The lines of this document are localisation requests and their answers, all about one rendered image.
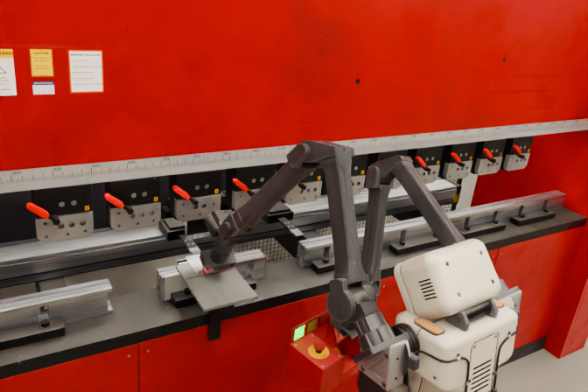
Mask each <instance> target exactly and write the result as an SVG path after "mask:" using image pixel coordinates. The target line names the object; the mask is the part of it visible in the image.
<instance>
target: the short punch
mask: <svg viewBox="0 0 588 392"><path fill-rule="evenodd" d="M210 235H211V234H210V232H209V230H208V228H207V226H206V224H205V222H204V219H199V220H189V221H186V222H185V239H186V240H190V239H195V238H200V237H206V236H210Z"/></svg>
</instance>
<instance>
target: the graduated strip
mask: <svg viewBox="0 0 588 392"><path fill-rule="evenodd" d="M586 124H588V119H580V120H570V121H561V122H541V123H531V124H522V125H512V126H502V127H492V128H483V129H464V130H454V131H445V132H435V133H424V134H415V135H405V136H386V137H377V138H367V139H357V140H347V141H338V142H332V143H336V144H341V145H345V146H348V147H352V148H359V147H368V146H376V145H385V144H402V143H411V142H420V141H429V140H438V139H446V138H455V137H472V136H481V135H490V134H499V133H508V132H516V131H525V130H542V129H551V128H560V127H569V126H578V125H586ZM295 146H296V145H289V146H279V147H269V148H260V149H250V150H231V151H222V152H212V153H202V154H192V155H182V156H172V157H154V158H144V159H134V160H124V161H115V162H105V163H95V164H77V165H67V166H56V167H46V168H37V169H27V170H17V171H0V183H8V182H17V181H26V180H34V179H51V178H60V177H69V176H78V175H87V174H96V173H104V172H121V171H130V170H139V169H149V168H158V167H166V166H175V165H192V164H201V163H210V162H219V161H228V160H236V159H245V158H262V157H271V156H280V155H287V154H288V153H289V152H290V151H291V150H292V149H293V148H294V147H295Z"/></svg>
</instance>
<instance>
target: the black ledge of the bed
mask: <svg viewBox="0 0 588 392"><path fill-rule="evenodd" d="M555 213H556V216H555V218H552V219H548V220H542V221H538V222H534V223H530V224H527V225H523V226H519V227H518V226H516V225H515V224H513V223H511V222H505V223H504V224H506V228H505V230H501V231H498V232H493V233H490V234H483V235H480V236H476V237H472V238H468V239H466V240H470V239H477V240H479V241H481V242H483V243H484V245H485V246H486V250H491V249H497V248H501V247H504V246H507V245H511V244H515V243H518V242H524V241H527V240H531V239H535V238H537V237H541V236H545V235H550V234H554V233H557V232H561V231H564V230H567V229H571V228H577V227H581V226H583V225H585V223H586V221H587V218H586V217H584V216H583V215H581V214H578V213H575V212H573V211H571V210H569V209H567V208H565V207H563V208H562V210H558V211H555ZM441 248H442V246H441V245H439V246H436V247H432V248H425V249H421V250H418V251H414V252H409V253H406V254H402V255H395V254H394V253H392V252H391V251H390V250H383V251H382V252H381V279H382V278H385V277H391V276H394V269H395V266H396V265H397V264H398V263H402V262H404V261H406V260H408V259H410V258H413V257H415V256H420V255H422V254H425V253H427V252H431V251H433V250H436V249H441ZM333 279H334V271H330V272H326V273H322V274H317V273H316V272H315V271H314V270H313V269H312V268H307V269H303V268H302V267H301V266H300V265H299V264H298V263H297V258H296V257H295V258H291V259H287V260H283V261H279V262H272V263H267V264H265V271H264V278H262V279H258V280H255V281H256V289H255V290H253V291H254V292H255V293H256V295H257V296H258V299H254V300H250V301H247V302H243V303H239V304H235V305H234V311H230V312H226V313H221V321H222V320H226V319H231V318H235V317H239V316H242V315H246V314H249V313H252V312H259V311H262V310H265V309H269V308H272V307H276V306H279V305H285V304H288V303H292V302H296V301H298V300H302V299H306V298H311V297H315V296H318V295H322V294H326V293H328V292H330V291H331V289H330V281H331V280H333ZM108 300H109V302H110V304H111V307H112V309H113V313H110V314H106V315H101V316H98V317H94V318H87V319H83V320H79V321H75V322H72V323H67V324H64V326H65V332H66V334H65V335H63V336H59V337H56V338H52V339H46V340H41V341H38V342H34V343H31V344H27V345H23V346H16V347H13V348H9V349H5V350H2V351H0V379H3V378H7V377H10V376H13V375H20V374H23V373H26V372H30V371H33V370H37V369H41V368H46V367H50V366H53V365H56V364H60V363H63V362H67V361H72V360H76V359H79V358H83V357H87V356H89V355H93V354H99V353H103V352H106V351H109V350H113V349H117V348H120V347H126V346H129V345H133V344H136V343H139V342H143V341H146V340H152V339H155V338H159V337H163V336H166V335H169V334H173V333H179V332H183V331H185V330H189V329H193V328H196V327H200V326H205V325H208V311H205V312H203V310H202V309H201V307H200V305H199V304H191V305H188V306H184V307H180V308H177V309H176V308H175V306H174V304H173V303H172V301H171V300H166V301H163V302H162V301H161V299H160V297H159V295H158V294H157V288H153V289H148V290H141V291H137V292H133V293H129V294H124V295H121V296H116V297H109V298H108Z"/></svg>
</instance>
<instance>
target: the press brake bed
mask: <svg viewBox="0 0 588 392"><path fill-rule="evenodd" d="M584 227H585V225H583V226H581V227H574V228H571V229H567V230H564V231H561V232H557V233H554V234H548V235H545V236H541V237H537V238H535V239H531V240H527V241H521V242H518V243H515V244H511V245H507V246H504V247H501V248H495V249H491V250H488V251H487V253H488V254H489V256H490V259H491V261H492V264H493V267H494V269H495V272H496V273H497V275H498V277H499V278H500V279H503V281H504V282H505V284H506V286H507V287H508V289H511V288H514V287H515V286H518V288H519V290H520V291H521V303H520V310H519V312H520V317H519V321H518V322H517V327H518V333H516V334H515V337H514V349H513V352H512V355H511V357H510V358H509V359H508V360H507V361H505V362H503V363H501V364H500V365H499V366H498V368H500V367H502V366H505V365H507V364H508V363H511V362H513V361H516V360H519V359H520V358H522V357H525V356H527V355H529V354H532V353H534V352H536V351H539V350H541V349H543V347H544V344H545V341H546V339H547V336H548V335H549V332H550V328H551V325H552V322H553V319H554V317H555V314H556V311H557V307H558V304H559V301H560V298H561V296H562V293H563V290H564V286H565V283H566V280H567V277H568V275H569V272H570V269H571V265H572V262H573V259H574V256H575V254H576V251H577V248H578V244H579V241H580V238H581V235H582V233H583V230H584ZM380 280H381V290H380V294H379V295H378V296H377V307H378V309H379V311H380V312H381V313H382V315H383V317H384V318H385V320H386V322H387V324H391V326H394V325H395V324H396V316H397V315H398V314H399V313H400V312H404V311H407V309H406V306H405V303H404V302H403V297H402V294H401V292H400V290H399V287H398V284H397V281H396V278H395V276H389V277H385V278H382V279H380ZM328 294H329V292H328V293H326V294H322V295H318V296H315V297H309V298H306V299H302V300H298V301H296V302H292V303H288V304H282V305H279V306H276V307H272V308H269V309H265V310H262V311H256V312H252V313H249V314H246V315H242V316H239V317H235V318H230V319H226V320H222V321H221V327H220V339H216V340H213V341H209V340H208V338H207V329H208V325H203V326H200V327H196V328H193V329H189V330H185V331H183V332H176V333H173V334H169V335H166V336H163V337H159V338H155V339H150V340H146V341H143V342H139V343H136V344H133V345H129V346H123V347H120V348H117V349H113V350H109V351H106V352H103V353H97V354H93V355H89V356H87V357H83V358H79V359H76V360H70V361H67V362H63V363H60V364H56V365H53V366H50V367H43V368H41V369H37V370H33V371H30V372H26V373H23V374H17V375H13V376H10V377H7V378H3V379H0V392H307V390H308V389H307V388H305V387H304V386H303V385H302V384H301V383H299V382H298V381H297V380H296V379H295V378H293V377H292V376H291V375H290V374H289V373H287V372H286V366H287V358H288V351H289V344H290V335H291V328H293V327H295V326H298V325H300V324H302V323H304V322H305V321H307V320H309V319H311V318H313V317H315V316H317V315H319V314H320V313H322V312H325V311H327V307H326V299H327V296H328ZM359 372H360V370H359V369H358V372H357V373H356V374H354V375H353V376H351V377H350V378H348V379H347V380H346V381H344V382H342V383H341V384H340V385H339V386H337V387H336V388H334V389H332V390H331V392H360V391H359V389H358V385H357V382H358V377H359Z"/></svg>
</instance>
